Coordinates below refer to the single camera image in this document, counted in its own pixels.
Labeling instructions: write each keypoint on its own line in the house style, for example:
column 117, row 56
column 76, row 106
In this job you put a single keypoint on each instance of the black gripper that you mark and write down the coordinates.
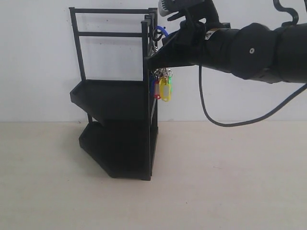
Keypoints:
column 207, row 45

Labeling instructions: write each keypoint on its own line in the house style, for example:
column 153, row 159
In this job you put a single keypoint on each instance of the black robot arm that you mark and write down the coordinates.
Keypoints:
column 253, row 52

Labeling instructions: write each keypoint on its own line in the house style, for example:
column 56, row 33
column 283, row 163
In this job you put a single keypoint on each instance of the black two-tier metal rack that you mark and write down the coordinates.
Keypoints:
column 122, row 128

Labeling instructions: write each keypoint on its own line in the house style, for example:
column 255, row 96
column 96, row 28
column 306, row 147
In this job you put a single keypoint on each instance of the colourful key tag bunch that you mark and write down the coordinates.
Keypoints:
column 160, row 79

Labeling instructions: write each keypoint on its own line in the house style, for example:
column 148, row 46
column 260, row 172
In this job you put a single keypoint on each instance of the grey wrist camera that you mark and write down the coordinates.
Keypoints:
column 191, row 9

